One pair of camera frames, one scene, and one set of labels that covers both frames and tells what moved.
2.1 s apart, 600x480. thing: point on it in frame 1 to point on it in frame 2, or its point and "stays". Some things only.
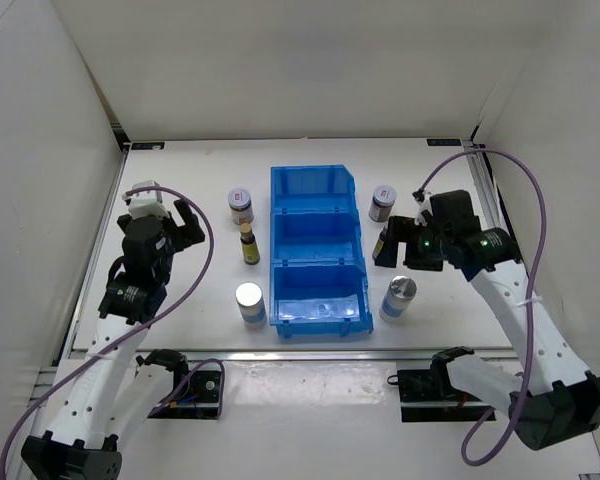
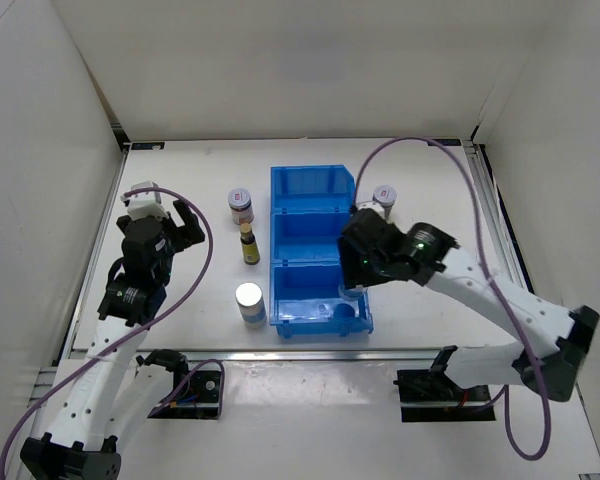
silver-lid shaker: [400, 292] to [353, 306]
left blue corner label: [147, 146] stays
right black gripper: [400, 229] to [350, 254]
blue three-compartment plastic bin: [318, 283] stays
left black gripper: [190, 232] stays
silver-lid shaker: [249, 297] stays
